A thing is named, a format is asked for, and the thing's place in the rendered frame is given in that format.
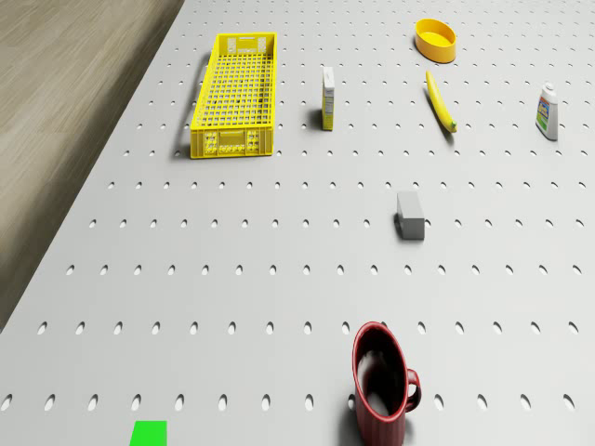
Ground yellow basket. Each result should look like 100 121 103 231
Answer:
190 32 278 160

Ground grey cube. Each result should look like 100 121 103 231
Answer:
396 190 426 242

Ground yellow white box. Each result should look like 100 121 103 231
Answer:
321 66 336 132

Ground banana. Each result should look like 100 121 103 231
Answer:
425 70 458 134

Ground red mug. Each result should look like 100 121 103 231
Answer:
350 321 423 446

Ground yellow bowl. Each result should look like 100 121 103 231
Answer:
414 18 457 63

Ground green square marker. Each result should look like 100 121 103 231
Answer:
128 420 168 446

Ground small white bottle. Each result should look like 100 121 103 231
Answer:
535 82 559 141

